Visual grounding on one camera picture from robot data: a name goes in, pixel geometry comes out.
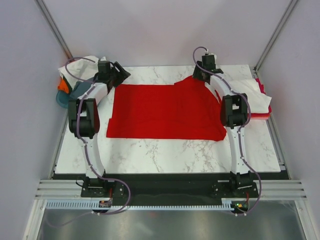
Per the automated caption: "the red t shirt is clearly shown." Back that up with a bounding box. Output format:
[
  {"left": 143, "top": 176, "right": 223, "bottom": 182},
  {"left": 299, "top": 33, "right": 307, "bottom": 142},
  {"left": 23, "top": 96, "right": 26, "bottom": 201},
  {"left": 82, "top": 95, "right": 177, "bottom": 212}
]
[
  {"left": 248, "top": 93, "right": 272, "bottom": 120},
  {"left": 106, "top": 76, "right": 227, "bottom": 142}
]

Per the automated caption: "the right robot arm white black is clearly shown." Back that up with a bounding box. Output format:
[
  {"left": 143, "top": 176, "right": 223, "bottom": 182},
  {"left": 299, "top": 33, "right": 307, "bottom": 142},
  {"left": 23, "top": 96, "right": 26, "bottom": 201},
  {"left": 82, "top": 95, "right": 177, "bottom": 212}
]
[{"left": 193, "top": 52, "right": 251, "bottom": 175}]

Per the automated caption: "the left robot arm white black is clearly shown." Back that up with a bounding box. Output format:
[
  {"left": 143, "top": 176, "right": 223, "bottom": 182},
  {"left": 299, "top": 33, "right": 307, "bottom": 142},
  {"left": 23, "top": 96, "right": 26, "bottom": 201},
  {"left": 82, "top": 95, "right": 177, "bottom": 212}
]
[{"left": 68, "top": 60, "right": 131, "bottom": 179}]

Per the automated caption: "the crumpled white t shirt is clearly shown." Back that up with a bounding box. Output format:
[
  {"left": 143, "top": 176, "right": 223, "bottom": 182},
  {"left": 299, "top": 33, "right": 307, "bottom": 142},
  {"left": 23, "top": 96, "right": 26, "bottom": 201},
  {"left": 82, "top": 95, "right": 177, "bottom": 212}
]
[{"left": 58, "top": 55, "right": 100, "bottom": 85}]

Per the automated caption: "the grey blue t shirt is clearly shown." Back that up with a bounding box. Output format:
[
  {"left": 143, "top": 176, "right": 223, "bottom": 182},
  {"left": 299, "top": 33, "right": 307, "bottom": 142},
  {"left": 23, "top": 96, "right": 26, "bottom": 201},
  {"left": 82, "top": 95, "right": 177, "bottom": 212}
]
[{"left": 69, "top": 81, "right": 92, "bottom": 100}]

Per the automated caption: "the orange t shirt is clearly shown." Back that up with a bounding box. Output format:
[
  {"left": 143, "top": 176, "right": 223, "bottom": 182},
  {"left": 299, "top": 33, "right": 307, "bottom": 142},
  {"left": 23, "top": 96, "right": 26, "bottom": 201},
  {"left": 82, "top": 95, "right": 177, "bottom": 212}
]
[{"left": 57, "top": 77, "right": 70, "bottom": 94}]

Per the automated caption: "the teal plastic basket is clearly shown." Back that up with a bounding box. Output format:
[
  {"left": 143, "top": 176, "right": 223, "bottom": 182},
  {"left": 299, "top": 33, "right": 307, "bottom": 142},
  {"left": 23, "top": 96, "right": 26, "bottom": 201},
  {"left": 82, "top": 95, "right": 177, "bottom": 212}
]
[{"left": 55, "top": 59, "right": 112, "bottom": 109}]

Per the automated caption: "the folded pink t shirt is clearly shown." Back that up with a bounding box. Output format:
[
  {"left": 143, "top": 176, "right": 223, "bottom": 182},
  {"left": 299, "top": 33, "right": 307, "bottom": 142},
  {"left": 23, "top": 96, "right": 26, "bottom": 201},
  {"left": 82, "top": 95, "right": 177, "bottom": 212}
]
[{"left": 255, "top": 78, "right": 266, "bottom": 95}]

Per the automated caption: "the folded white t shirt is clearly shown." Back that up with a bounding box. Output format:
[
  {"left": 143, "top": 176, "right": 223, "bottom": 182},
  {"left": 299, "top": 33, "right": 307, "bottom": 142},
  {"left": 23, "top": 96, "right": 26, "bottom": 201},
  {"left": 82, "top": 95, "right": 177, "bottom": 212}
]
[{"left": 208, "top": 78, "right": 273, "bottom": 114}]

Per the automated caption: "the folded red t shirt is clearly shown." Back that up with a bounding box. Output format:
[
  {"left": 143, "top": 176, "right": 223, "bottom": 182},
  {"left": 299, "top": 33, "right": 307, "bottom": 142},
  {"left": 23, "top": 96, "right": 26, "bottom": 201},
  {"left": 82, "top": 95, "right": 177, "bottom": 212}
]
[{"left": 248, "top": 93, "right": 272, "bottom": 120}]

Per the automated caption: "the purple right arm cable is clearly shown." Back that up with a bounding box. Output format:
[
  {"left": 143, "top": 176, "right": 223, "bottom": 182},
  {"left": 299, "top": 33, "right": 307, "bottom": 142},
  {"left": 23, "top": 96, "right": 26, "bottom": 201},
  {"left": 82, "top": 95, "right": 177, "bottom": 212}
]
[{"left": 192, "top": 46, "right": 263, "bottom": 217}]

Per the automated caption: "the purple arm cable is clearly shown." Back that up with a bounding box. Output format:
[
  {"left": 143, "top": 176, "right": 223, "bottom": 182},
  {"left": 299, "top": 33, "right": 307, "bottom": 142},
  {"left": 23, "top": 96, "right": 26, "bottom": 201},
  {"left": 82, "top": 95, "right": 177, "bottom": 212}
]
[
  {"left": 45, "top": 57, "right": 133, "bottom": 228},
  {"left": 192, "top": 46, "right": 263, "bottom": 217}
]

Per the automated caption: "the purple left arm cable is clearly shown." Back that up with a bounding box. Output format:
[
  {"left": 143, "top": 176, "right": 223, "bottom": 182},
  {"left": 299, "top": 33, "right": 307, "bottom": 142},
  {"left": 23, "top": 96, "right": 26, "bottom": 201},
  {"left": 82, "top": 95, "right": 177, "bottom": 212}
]
[{"left": 45, "top": 57, "right": 133, "bottom": 228}]

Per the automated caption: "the left aluminium frame post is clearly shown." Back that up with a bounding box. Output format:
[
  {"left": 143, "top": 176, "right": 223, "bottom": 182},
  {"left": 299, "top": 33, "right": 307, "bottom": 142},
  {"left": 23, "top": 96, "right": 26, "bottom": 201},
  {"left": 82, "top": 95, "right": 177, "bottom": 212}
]
[{"left": 34, "top": 0, "right": 74, "bottom": 59}]

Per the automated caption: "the aluminium frame post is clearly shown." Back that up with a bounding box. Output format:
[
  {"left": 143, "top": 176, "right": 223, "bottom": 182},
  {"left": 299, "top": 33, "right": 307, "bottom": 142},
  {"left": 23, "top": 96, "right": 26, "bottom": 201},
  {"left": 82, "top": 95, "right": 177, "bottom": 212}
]
[
  {"left": 34, "top": 0, "right": 74, "bottom": 59},
  {"left": 252, "top": 0, "right": 300, "bottom": 75}
]

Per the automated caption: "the right aluminium frame post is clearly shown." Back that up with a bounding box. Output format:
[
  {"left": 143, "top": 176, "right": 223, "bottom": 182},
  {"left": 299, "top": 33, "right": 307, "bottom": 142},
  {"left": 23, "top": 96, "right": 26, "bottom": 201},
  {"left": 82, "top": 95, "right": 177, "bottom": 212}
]
[{"left": 252, "top": 0, "right": 300, "bottom": 75}]

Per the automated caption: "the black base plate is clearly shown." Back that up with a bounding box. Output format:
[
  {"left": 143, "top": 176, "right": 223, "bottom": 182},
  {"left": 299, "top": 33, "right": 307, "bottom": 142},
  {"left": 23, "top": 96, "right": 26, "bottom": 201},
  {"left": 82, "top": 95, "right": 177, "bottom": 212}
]
[{"left": 52, "top": 170, "right": 260, "bottom": 207}]

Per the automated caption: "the white slotted cable duct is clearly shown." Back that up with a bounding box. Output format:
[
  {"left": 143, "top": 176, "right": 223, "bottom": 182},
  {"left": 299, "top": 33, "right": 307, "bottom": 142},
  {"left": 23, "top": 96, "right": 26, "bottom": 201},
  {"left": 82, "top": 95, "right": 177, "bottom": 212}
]
[{"left": 45, "top": 199, "right": 234, "bottom": 211}]

